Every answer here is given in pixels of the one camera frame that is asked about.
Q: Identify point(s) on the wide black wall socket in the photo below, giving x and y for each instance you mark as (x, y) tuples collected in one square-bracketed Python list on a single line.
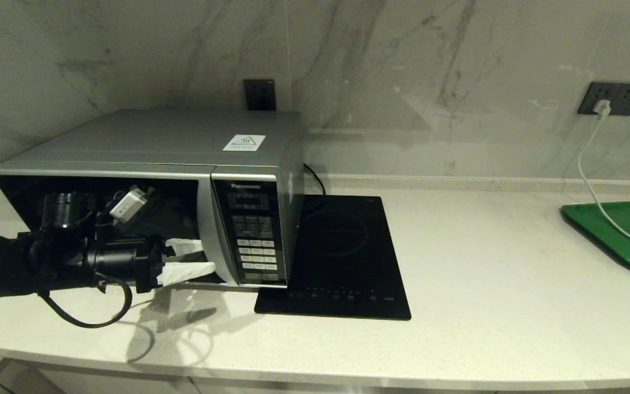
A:
[(624, 99)]

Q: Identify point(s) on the white power plug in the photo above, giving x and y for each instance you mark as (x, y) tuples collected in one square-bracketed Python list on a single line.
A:
[(601, 108)]

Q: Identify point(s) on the small black wall socket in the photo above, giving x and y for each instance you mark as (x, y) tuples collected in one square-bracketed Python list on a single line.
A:
[(260, 95)]

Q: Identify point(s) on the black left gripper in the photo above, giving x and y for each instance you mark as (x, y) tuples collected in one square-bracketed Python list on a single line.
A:
[(118, 262)]

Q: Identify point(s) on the black induction cooktop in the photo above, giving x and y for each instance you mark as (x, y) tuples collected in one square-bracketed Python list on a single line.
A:
[(342, 246)]

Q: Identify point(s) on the dark glass microwave door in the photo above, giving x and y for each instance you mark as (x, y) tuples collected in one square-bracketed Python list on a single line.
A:
[(214, 219)]

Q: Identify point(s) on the white warning sticker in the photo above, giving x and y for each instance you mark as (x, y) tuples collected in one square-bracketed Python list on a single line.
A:
[(244, 143)]

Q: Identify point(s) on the silver Panasonic microwave oven body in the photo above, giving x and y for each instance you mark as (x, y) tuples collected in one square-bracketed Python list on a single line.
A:
[(156, 137)]

